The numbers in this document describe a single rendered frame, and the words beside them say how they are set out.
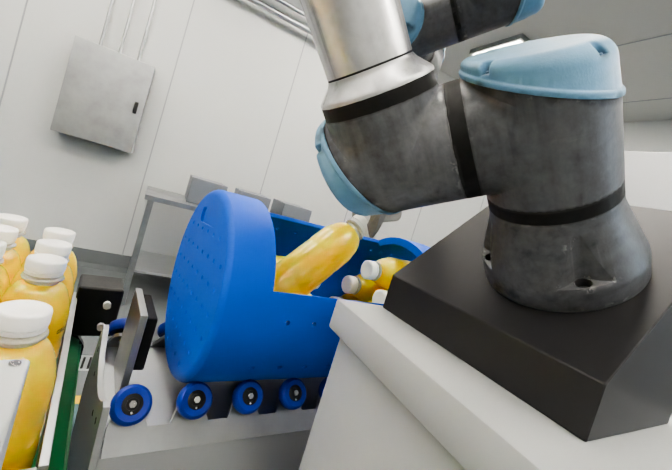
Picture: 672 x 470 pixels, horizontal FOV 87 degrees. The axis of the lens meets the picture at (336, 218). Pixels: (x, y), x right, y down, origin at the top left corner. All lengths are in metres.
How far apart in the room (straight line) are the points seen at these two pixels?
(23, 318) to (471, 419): 0.36
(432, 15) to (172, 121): 3.57
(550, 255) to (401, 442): 0.22
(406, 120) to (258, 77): 3.87
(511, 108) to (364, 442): 0.35
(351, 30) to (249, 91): 3.80
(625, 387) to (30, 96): 4.10
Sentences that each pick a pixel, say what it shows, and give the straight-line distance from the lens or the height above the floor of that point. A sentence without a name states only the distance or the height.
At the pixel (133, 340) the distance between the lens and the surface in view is 0.56.
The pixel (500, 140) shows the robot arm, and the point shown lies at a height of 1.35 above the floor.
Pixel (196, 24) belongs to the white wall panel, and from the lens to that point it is 4.17.
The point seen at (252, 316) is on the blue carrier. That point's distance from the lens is 0.47.
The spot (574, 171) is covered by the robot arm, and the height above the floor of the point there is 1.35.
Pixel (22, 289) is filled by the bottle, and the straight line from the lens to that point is 0.54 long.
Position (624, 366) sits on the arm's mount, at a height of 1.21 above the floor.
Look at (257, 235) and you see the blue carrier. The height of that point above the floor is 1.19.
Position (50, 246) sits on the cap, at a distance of 0.60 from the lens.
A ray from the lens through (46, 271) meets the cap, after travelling 0.53.
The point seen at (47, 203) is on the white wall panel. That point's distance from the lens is 4.11.
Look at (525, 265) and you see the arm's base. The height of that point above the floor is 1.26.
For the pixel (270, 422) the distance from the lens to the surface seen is 0.62.
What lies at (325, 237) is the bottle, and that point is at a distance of 0.57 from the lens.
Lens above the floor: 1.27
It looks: 2 degrees down
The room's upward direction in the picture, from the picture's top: 17 degrees clockwise
